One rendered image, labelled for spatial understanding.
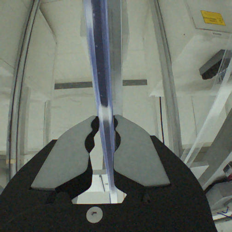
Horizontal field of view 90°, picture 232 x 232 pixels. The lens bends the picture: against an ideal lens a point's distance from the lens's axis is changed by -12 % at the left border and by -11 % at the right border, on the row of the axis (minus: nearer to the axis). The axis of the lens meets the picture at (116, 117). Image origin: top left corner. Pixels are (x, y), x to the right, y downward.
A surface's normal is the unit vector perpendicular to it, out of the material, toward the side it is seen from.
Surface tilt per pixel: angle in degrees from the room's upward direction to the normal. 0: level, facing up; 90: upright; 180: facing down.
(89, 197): 90
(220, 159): 90
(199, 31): 90
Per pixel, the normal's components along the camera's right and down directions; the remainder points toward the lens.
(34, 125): 0.00, -0.17
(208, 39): 0.04, 0.98
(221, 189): -0.03, -0.80
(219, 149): -1.00, 0.04
